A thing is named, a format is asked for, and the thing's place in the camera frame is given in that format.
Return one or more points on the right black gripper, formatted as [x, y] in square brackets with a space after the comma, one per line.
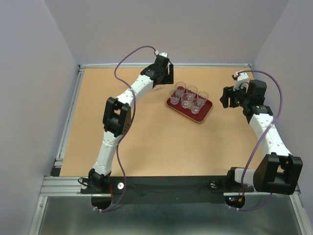
[229, 92]

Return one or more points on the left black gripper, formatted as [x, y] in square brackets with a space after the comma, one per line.
[168, 78]

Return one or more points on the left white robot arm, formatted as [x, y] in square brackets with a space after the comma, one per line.
[117, 119]

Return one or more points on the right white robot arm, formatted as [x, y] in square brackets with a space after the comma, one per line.
[279, 170]

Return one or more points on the red rectangular tray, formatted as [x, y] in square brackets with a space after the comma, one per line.
[199, 117]

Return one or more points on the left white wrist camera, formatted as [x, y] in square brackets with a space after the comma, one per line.
[161, 54]

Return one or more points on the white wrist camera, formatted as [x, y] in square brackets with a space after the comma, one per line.
[161, 54]
[241, 78]

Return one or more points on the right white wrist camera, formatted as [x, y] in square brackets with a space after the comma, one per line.
[241, 78]

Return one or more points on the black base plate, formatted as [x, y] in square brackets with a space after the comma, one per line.
[168, 189]

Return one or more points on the aluminium table frame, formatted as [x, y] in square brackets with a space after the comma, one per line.
[195, 148]

